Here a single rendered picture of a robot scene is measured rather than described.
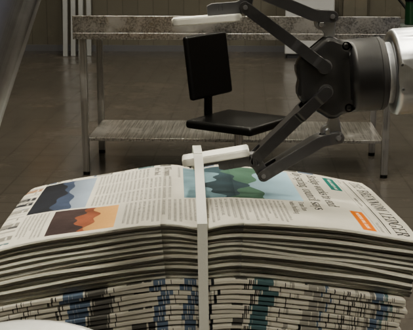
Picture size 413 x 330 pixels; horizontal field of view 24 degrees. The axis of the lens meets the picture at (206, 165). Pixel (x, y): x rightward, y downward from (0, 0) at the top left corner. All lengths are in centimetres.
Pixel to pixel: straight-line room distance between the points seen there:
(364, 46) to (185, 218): 25
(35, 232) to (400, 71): 39
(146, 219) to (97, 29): 497
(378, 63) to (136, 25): 488
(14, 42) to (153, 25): 521
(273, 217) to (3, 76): 39
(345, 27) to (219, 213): 491
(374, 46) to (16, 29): 47
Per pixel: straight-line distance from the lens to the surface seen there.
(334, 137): 99
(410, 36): 98
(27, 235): 91
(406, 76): 96
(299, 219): 91
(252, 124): 509
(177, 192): 100
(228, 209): 93
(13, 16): 59
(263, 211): 93
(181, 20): 96
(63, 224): 92
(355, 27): 580
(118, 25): 582
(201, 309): 89
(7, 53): 59
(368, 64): 96
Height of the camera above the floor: 145
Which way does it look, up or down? 13 degrees down
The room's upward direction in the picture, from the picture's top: straight up
